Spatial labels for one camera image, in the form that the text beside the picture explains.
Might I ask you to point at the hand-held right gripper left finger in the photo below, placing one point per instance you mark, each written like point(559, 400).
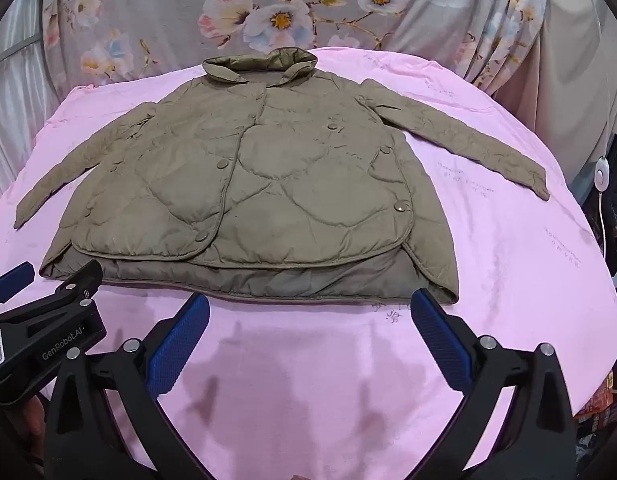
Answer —
point(181, 342)

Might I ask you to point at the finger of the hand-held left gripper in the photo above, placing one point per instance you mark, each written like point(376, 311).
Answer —
point(83, 280)
point(13, 277)

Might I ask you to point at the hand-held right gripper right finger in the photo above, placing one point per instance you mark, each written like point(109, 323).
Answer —
point(438, 335)

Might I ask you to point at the olive quilted jacket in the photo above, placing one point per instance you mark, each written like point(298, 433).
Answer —
point(288, 185)

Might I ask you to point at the pink bed sheet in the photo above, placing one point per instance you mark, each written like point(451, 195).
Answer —
point(513, 260)

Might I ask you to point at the white satin curtain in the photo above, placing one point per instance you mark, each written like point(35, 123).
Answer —
point(13, 110)

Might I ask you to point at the orange printed box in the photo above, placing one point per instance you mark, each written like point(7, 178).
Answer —
point(595, 400)

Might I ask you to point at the grey floral cloth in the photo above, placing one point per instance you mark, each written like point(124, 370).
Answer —
point(163, 10)

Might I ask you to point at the beige plain curtain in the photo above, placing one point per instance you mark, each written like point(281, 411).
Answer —
point(578, 60)

